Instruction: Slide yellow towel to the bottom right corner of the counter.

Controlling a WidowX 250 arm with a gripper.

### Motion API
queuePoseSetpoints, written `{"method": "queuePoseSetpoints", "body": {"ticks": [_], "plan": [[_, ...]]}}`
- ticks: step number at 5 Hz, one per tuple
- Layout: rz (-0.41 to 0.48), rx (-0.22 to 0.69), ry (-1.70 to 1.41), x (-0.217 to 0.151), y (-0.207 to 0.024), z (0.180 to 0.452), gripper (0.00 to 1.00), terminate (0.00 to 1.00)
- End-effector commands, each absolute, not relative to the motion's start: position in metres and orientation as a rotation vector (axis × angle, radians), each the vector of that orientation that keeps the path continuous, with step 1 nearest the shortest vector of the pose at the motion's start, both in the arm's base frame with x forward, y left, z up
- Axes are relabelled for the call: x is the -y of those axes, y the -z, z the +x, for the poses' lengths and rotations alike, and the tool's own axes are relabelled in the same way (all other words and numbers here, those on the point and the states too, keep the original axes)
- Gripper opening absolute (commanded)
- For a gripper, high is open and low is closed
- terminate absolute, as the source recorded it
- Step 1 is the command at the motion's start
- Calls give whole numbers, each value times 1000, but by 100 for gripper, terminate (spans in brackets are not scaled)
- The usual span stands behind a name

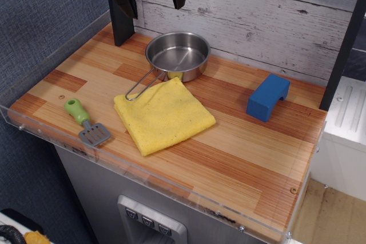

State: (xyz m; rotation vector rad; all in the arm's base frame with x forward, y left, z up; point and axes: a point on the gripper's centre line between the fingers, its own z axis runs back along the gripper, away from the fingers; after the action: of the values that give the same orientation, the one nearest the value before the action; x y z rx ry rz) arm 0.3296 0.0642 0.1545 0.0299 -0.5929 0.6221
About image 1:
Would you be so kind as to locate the black frame post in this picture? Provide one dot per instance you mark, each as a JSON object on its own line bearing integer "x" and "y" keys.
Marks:
{"x": 122, "y": 25}
{"x": 344, "y": 52}

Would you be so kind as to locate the white toy sink counter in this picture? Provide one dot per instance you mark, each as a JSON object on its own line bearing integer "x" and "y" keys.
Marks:
{"x": 339, "y": 160}

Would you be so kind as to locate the black right frame post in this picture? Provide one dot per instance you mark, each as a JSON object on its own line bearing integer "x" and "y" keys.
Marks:
{"x": 344, "y": 52}

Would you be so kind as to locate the grey toy fridge cabinet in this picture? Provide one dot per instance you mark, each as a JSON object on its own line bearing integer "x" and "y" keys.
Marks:
{"x": 98, "y": 188}

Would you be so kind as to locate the silver dispenser button panel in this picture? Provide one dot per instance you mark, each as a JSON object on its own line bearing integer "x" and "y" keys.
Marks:
{"x": 146, "y": 225}

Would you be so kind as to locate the blue wooden arch block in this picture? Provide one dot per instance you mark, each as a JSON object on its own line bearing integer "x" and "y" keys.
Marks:
{"x": 263, "y": 100}

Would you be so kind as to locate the clear acrylic table guard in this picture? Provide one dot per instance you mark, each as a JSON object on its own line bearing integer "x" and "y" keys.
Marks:
{"x": 251, "y": 174}

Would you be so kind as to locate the stainless steel pot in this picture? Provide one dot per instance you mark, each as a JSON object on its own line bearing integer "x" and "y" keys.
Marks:
{"x": 178, "y": 54}

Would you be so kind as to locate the green grey toy spatula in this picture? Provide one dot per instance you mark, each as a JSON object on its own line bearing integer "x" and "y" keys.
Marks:
{"x": 92, "y": 134}

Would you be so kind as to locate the black left frame post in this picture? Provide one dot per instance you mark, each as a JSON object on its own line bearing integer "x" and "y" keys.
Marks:
{"x": 122, "y": 25}

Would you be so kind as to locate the yellow cloth napkin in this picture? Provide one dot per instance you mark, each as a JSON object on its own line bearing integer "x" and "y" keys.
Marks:
{"x": 163, "y": 116}

